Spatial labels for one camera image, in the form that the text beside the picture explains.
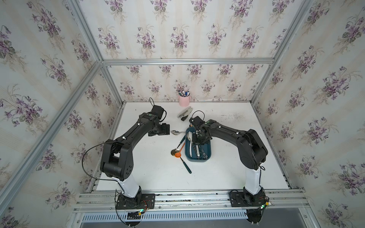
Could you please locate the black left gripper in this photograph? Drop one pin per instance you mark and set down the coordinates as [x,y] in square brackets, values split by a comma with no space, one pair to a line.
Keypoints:
[166,130]

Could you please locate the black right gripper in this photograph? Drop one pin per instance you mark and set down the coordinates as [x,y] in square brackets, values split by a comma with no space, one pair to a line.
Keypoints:
[194,141]

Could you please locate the dotted steel spoon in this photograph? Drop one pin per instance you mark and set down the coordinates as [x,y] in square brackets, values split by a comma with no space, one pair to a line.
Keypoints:
[197,150]

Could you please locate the white plastic spoon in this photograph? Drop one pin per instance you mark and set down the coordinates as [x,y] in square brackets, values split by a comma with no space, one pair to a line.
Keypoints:
[190,138]

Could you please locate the steel spoon pink handle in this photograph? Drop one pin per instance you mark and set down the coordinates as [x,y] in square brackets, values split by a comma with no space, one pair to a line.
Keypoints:
[175,132]

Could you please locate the steel spoon green handle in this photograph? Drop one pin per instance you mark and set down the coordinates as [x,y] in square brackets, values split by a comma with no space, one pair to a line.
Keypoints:
[203,153]

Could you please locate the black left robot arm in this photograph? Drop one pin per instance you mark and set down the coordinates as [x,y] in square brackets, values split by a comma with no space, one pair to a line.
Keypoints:
[117,157]

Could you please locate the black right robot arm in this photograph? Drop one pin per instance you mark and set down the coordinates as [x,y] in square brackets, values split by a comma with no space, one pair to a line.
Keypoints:
[251,149]

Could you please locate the teal plastic storage box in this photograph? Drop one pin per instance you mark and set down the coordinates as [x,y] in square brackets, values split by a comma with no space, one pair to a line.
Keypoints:
[193,151]

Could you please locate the orange plastic spoon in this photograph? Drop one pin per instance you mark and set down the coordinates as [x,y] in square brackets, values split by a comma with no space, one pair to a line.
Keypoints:
[179,152]

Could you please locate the pink pen cup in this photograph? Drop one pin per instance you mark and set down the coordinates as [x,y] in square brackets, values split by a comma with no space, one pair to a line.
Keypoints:
[184,101]

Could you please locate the pens in cup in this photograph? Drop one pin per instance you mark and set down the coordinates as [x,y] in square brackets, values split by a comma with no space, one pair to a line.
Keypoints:
[184,93]

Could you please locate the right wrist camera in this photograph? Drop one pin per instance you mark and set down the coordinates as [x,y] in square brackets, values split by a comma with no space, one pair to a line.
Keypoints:
[196,122]

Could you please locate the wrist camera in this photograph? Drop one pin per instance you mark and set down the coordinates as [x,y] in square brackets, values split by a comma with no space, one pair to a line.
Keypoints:
[196,122]
[156,111]

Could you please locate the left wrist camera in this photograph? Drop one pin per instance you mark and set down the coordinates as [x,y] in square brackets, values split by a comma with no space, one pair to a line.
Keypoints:
[156,111]

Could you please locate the gold spoon green handle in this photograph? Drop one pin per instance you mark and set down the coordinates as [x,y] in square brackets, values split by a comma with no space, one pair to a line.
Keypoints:
[186,166]
[177,150]

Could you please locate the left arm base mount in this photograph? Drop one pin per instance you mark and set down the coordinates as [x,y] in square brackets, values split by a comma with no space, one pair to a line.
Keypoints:
[141,201]

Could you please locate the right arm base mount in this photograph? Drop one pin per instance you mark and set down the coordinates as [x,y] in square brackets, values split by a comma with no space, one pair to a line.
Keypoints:
[246,199]

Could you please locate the white slotted cable duct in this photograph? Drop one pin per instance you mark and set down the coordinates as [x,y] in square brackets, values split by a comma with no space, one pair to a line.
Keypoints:
[165,216]

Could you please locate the aluminium rail frame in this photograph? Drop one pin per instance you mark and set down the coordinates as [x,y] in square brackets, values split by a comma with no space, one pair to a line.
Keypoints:
[105,201]

